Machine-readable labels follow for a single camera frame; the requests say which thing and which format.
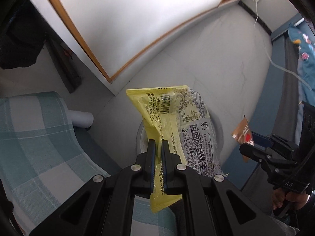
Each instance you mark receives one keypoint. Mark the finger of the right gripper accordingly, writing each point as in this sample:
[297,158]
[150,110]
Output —
[261,140]
[258,154]

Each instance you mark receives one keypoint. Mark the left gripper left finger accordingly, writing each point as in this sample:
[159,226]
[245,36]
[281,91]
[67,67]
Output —
[151,150]

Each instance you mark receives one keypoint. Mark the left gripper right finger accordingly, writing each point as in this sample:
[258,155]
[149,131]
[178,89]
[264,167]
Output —
[168,168]

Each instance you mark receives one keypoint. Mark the brown heart sachet packet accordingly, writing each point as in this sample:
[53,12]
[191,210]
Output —
[242,134]

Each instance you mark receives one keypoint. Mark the yellow bread wrapper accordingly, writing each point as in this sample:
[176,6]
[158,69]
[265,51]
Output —
[179,116]

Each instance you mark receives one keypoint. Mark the white round trash bin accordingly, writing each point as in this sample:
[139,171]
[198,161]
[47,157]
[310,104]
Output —
[141,138]

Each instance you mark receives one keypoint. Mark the person right hand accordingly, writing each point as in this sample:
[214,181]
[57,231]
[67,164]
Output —
[279,196]

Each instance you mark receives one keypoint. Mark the white table leg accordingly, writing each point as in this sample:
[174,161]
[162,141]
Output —
[81,119]

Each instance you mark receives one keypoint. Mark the teal floral bedding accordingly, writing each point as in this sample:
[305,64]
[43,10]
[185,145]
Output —
[305,61]

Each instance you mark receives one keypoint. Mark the teal checked tablecloth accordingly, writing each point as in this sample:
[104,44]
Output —
[52,185]

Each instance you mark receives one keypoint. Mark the black hanging backpack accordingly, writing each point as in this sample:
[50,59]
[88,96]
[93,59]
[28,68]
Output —
[23,38]

